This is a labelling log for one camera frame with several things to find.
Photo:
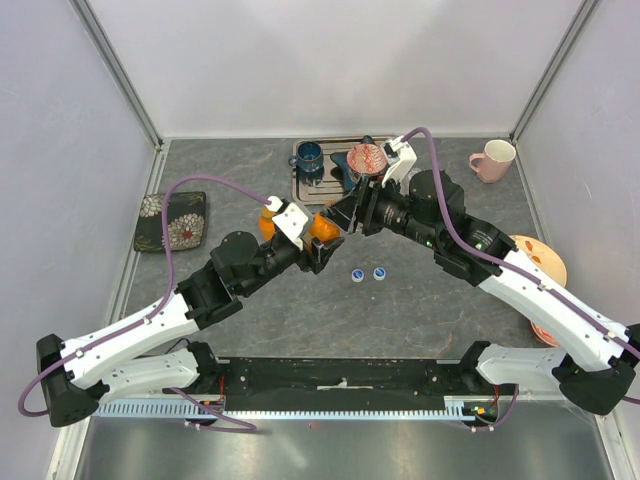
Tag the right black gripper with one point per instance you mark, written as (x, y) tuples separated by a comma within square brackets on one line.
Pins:
[(348, 211)]

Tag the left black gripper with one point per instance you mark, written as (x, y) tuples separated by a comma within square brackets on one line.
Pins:
[(325, 248)]

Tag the orange juice bottle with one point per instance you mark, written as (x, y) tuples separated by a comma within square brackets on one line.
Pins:
[(323, 229), (266, 224)]

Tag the white blue bottle cap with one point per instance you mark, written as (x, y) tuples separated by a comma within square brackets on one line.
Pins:
[(379, 273), (357, 275)]

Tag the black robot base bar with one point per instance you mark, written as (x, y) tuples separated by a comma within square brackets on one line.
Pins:
[(344, 385)]

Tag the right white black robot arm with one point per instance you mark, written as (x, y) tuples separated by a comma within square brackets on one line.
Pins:
[(594, 363)]

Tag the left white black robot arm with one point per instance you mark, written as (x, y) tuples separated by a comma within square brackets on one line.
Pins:
[(79, 375)]

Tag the silver metal tray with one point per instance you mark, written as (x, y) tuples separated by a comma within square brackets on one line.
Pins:
[(324, 186)]

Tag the blue star shaped dish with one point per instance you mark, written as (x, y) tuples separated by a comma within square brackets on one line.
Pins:
[(350, 180)]

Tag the red patterned small bowl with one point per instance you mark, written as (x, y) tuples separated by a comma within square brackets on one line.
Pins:
[(366, 159)]

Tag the dark blue ceramic mug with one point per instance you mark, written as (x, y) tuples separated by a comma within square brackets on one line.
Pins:
[(308, 157)]

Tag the black floral square plate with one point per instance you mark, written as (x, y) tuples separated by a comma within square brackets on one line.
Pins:
[(186, 220)]

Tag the pink ceramic mug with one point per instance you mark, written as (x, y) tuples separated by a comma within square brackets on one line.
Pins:
[(491, 164)]

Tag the beige bird painted plate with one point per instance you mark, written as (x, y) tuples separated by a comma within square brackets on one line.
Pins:
[(544, 256)]

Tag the red floral small bowl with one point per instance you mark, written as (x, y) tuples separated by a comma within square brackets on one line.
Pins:
[(542, 335)]

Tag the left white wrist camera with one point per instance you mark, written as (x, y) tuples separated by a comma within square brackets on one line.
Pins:
[(293, 220)]

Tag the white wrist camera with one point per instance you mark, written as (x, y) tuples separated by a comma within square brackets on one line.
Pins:
[(293, 220), (401, 158)]

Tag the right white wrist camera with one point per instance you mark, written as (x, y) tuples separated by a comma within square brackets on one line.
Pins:
[(401, 158)]

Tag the white slotted cable duct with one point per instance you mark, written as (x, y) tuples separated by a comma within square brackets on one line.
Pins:
[(173, 408)]

